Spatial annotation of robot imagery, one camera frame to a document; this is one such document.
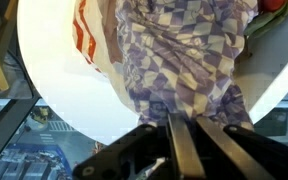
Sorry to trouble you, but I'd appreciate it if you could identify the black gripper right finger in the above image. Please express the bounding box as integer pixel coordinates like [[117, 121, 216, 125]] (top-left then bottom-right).
[[195, 115, 288, 180]]

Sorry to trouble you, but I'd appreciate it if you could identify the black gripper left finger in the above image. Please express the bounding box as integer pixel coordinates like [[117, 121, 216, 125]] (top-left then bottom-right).
[[71, 112, 208, 180]]

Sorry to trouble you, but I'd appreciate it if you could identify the purple checkered cloth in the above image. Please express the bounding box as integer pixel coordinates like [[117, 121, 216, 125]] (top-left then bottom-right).
[[115, 0, 260, 132]]

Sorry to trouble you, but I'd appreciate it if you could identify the white red-striped plastic bag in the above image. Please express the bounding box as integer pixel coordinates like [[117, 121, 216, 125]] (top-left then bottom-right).
[[71, 0, 142, 118]]

